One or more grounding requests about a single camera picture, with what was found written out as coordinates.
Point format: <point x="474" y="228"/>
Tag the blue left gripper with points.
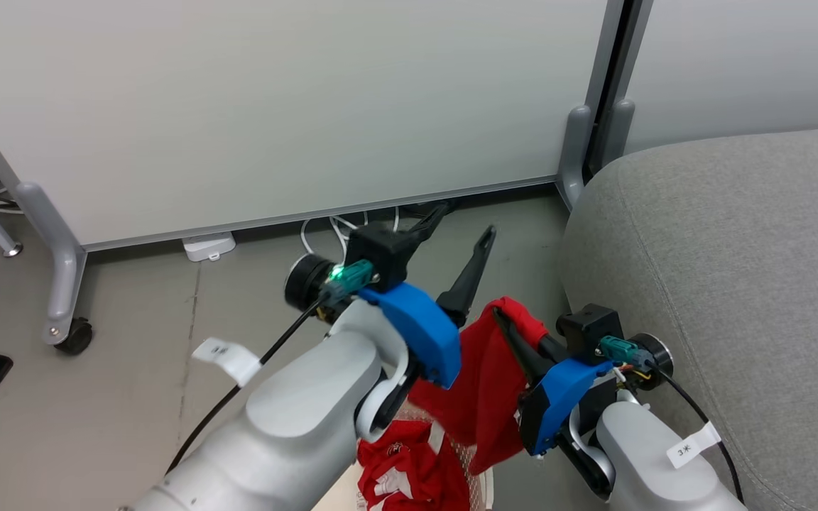
<point x="423" y="333"/>

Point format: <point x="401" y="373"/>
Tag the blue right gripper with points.
<point x="558" y="404"/>

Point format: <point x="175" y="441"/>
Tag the plain red garment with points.
<point x="483" y="397"/>

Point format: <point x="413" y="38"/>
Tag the red garment with white print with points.
<point x="409" y="468"/>

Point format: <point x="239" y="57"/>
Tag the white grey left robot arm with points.
<point x="295" y="426"/>

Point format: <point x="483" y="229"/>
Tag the cream perforated laundry basket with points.
<point x="478" y="479"/>

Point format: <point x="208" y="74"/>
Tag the black round right wrist flange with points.
<point x="654" y="358"/>

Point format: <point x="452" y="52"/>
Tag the black round wrist flange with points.
<point x="306" y="282"/>
<point x="654" y="358"/>

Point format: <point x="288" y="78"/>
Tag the black round left wrist flange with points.
<point x="306" y="282"/>

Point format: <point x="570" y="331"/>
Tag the grey partition foot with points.
<point x="574" y="152"/>
<point x="618" y="131"/>

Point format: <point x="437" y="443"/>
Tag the grey fabric sofa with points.
<point x="735" y="284"/>

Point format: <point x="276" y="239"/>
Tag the wide white partition panel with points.
<point x="274" y="106"/>

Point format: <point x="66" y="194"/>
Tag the white power strip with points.
<point x="209" y="246"/>

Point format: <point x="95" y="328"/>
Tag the grey partition leg with caster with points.
<point x="57" y="270"/>

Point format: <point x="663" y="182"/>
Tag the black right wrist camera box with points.
<point x="590" y="330"/>

